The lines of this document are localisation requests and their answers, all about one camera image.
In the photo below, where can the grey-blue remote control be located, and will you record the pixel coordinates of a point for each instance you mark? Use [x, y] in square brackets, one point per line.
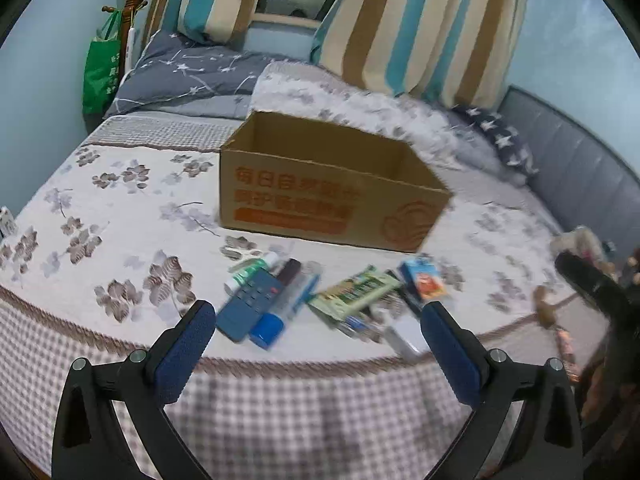
[247, 307]

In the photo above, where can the grey padded headboard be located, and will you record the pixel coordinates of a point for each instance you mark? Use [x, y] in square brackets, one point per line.
[575, 160]

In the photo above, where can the floral checked bedspread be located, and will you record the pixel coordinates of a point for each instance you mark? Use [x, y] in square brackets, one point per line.
[125, 220]

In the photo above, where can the green shopping bag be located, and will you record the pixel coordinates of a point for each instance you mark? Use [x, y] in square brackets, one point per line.
[100, 70]

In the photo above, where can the green printed packet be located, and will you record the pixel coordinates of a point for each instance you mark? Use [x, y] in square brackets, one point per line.
[350, 292]

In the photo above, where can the dark marker pen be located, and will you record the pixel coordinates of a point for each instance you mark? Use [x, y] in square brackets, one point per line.
[289, 270]

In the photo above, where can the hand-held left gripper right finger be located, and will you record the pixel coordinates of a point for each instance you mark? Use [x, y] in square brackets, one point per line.
[452, 357]

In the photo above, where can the navy star-print pillow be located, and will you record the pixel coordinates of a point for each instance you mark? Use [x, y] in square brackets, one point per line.
[500, 135]

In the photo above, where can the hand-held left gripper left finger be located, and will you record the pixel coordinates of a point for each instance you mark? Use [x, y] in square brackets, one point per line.
[180, 355]

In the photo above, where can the white rectangular case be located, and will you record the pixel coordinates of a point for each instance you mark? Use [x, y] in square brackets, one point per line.
[402, 332]

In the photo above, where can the grey star-print pillow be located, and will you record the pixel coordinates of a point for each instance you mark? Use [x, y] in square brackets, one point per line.
[190, 75]

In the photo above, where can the small blue orange box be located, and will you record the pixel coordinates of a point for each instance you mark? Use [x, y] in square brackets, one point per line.
[425, 280]

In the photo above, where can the white green toothpaste tube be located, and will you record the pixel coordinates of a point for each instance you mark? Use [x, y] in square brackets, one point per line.
[247, 275]

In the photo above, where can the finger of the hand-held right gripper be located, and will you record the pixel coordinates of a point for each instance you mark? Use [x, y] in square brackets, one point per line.
[592, 282]

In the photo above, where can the brown cardboard box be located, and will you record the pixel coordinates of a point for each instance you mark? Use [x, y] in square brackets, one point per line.
[300, 200]

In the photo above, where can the blue pen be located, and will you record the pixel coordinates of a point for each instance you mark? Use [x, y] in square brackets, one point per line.
[355, 326]

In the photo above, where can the pink white plush toy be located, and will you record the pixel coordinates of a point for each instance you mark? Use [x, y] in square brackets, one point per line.
[580, 245]

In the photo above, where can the large striped pillow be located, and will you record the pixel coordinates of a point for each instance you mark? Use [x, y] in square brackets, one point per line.
[425, 25]

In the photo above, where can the small brown plush toy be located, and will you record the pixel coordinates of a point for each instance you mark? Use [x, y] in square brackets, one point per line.
[544, 310]

